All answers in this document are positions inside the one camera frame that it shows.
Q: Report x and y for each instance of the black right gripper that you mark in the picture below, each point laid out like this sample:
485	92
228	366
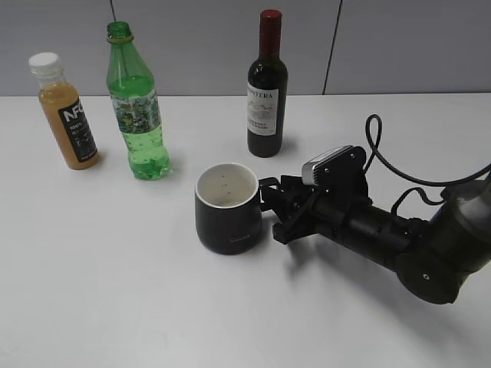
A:
333	213

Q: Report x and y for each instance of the black mug white inside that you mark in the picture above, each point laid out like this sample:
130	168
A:
228	217

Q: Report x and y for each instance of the green sprite bottle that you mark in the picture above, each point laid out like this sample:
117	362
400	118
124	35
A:
135	102

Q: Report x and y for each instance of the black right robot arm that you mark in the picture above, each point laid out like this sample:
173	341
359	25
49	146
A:
432	259

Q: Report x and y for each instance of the dark red wine bottle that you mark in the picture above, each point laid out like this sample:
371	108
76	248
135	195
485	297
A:
267	89

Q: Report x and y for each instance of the orange juice bottle white cap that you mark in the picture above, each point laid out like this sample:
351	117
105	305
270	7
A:
64	112

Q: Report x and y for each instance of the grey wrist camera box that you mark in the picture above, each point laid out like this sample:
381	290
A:
334	168

